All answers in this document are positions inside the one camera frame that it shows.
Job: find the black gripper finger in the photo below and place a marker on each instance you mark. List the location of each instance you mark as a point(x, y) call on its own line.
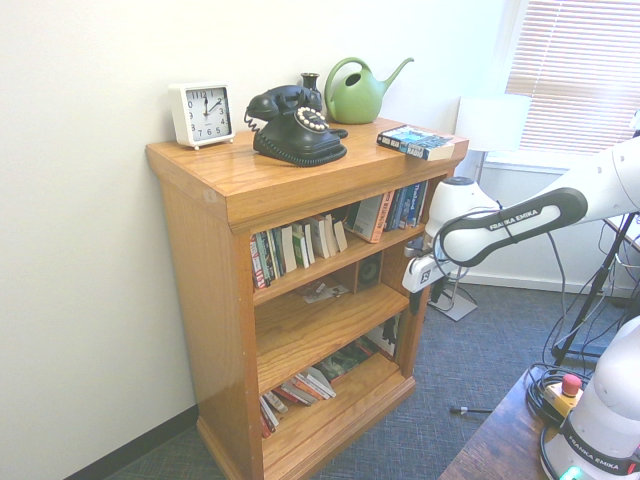
point(415, 302)
point(437, 292)

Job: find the wooden bookshelf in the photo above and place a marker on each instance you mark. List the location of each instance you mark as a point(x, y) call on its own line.
point(200, 280)

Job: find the dark green spine book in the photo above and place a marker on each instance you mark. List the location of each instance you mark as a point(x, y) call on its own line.
point(270, 257)

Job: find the dark blue spine book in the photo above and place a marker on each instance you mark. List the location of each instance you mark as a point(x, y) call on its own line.
point(397, 210)

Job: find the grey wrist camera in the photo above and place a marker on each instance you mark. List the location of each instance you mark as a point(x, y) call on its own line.
point(414, 248)

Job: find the black tripod stand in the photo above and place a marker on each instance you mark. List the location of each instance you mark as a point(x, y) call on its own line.
point(601, 276)

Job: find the black marker pen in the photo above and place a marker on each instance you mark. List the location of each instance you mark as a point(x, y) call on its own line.
point(470, 410)

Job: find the red emergency stop button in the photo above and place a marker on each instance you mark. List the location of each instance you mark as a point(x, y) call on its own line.
point(571, 385)

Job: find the orange spine paperback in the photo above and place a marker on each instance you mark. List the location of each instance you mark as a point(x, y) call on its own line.
point(367, 220)

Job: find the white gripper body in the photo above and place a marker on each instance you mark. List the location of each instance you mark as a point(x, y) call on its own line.
point(417, 277)

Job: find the white square alarm clock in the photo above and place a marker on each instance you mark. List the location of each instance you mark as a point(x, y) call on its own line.
point(205, 112)

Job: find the leaning paperback book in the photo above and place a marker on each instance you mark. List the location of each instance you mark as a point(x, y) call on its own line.
point(320, 382)
point(268, 417)

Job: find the white floor lamp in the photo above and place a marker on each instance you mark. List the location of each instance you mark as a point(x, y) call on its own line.
point(492, 122)

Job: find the white paperback book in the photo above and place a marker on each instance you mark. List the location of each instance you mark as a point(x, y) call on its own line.
point(320, 237)
point(310, 242)
point(289, 250)
point(340, 236)
point(330, 235)

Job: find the red spine book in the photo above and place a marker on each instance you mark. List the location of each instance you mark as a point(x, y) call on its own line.
point(256, 262)

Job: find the dark green cover book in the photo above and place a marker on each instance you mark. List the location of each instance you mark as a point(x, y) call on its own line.
point(345, 361)

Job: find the green spine paperback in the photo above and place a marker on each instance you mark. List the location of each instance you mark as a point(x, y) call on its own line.
point(301, 247)

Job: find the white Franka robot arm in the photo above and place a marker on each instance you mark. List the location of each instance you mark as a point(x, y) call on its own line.
point(500, 225)

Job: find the window blinds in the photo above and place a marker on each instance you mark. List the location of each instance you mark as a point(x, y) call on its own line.
point(575, 65)

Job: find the black rotary telephone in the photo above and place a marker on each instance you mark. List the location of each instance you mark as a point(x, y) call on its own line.
point(295, 142)

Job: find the white black cover book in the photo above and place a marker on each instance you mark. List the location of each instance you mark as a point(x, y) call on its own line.
point(387, 337)

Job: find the wooden box speaker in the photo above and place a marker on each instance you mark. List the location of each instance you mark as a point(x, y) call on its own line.
point(370, 271)

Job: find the black vase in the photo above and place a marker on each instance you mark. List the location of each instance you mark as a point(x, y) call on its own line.
point(310, 82)

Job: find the blue black paperback book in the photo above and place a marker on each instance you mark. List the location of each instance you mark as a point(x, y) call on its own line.
point(415, 141)

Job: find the green watering can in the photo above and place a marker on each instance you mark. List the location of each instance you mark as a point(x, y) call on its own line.
point(355, 102)

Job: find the loose photo cards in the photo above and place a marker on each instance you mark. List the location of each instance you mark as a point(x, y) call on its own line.
point(325, 292)

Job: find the red spine paperback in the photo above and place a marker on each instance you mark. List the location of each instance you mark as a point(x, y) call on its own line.
point(297, 393)

